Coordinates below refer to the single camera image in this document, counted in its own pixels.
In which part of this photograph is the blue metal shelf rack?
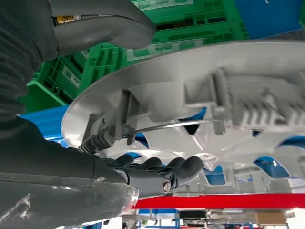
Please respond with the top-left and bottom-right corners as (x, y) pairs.
(17, 0), (305, 187)

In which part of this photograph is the green open plastic crate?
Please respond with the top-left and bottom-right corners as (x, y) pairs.
(19, 42), (127, 113)

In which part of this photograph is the long red barrier belt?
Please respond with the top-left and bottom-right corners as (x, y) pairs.
(132, 193), (305, 210)

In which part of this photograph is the green folded plastic crate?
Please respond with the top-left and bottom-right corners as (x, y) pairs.
(127, 0), (249, 62)

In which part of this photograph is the brown cardboard box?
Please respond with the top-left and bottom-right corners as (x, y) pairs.
(255, 211), (287, 226)

